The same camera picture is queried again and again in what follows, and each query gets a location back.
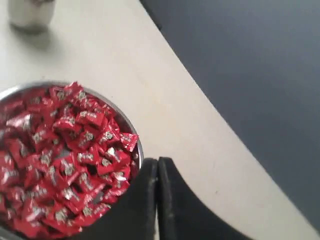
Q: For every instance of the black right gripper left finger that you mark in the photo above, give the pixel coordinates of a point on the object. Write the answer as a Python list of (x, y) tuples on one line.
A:
[(133, 216)]

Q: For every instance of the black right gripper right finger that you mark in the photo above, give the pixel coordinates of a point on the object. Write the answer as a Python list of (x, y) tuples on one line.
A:
[(182, 215)]

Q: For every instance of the pile of red candies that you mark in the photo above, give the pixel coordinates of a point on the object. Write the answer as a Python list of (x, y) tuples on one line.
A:
[(62, 160)]

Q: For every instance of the steel cup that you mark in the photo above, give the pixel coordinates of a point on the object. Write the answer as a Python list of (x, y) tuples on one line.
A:
[(31, 13)]

